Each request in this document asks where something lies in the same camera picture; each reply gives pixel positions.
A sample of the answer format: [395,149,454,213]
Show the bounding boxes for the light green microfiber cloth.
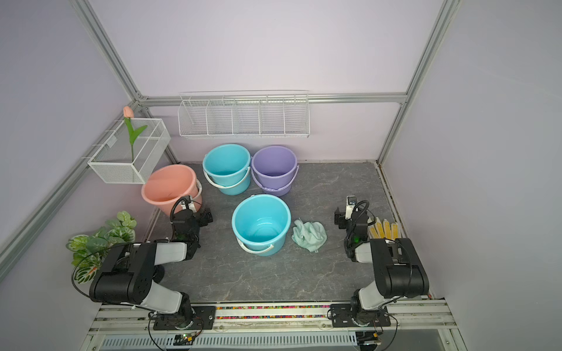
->
[291,219,327,252]

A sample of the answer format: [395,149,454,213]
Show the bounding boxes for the teal plastic bucket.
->
[203,144,252,196]
[231,195,292,257]

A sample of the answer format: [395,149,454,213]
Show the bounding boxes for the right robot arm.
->
[335,196,430,318]

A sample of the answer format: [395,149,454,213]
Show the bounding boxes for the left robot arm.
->
[89,196,213,323]

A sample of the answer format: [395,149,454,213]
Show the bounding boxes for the pink plastic bucket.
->
[141,165,203,216]

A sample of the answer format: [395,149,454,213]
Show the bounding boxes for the purple plastic bucket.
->
[251,146,299,197]

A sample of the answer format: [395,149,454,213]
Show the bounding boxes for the yellow white work gloves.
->
[367,217,401,240]

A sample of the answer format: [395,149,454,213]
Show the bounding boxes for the potted green leafy plant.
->
[65,211,137,284]

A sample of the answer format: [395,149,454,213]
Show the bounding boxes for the artificial pink tulip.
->
[123,106,147,162]

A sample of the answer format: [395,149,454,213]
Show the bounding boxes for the white wire basket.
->
[88,118,171,184]

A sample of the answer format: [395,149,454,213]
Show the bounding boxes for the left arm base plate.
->
[152,305,217,331]

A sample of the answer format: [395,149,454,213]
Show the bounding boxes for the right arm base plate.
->
[326,302,392,328]

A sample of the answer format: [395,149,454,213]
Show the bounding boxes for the rail with coloured beads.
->
[89,300,458,334]

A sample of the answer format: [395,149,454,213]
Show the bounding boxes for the white slotted cable duct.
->
[100,331,359,350]

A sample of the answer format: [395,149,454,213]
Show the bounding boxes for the long white wire shelf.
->
[178,90,310,138]

